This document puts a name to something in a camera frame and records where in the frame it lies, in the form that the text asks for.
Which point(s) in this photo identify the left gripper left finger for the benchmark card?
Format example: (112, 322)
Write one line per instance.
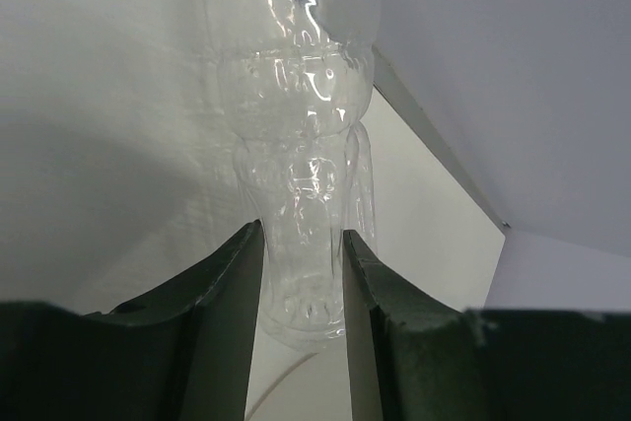
(181, 351)

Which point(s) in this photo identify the clear unlabelled plastic bottle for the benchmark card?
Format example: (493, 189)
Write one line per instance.
(296, 78)

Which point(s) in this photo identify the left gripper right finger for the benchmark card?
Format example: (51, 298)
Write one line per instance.
(411, 357)

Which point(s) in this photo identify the white paper bin cup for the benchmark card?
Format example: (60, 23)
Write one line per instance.
(116, 164)

